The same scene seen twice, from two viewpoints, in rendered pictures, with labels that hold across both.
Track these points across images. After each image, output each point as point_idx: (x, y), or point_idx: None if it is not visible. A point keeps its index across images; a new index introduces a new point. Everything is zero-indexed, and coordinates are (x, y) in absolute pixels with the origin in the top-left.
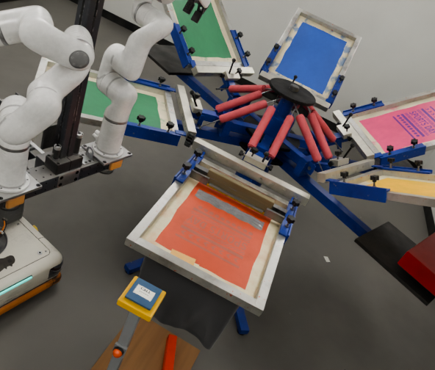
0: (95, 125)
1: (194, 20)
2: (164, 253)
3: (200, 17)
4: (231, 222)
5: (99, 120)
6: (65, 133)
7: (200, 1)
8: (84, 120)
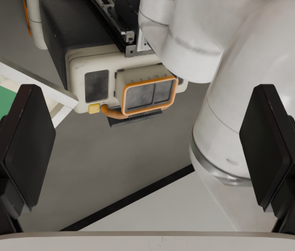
0: None
1: (46, 114)
2: None
3: (17, 127)
4: None
5: None
6: None
7: (240, 232)
8: (6, 62)
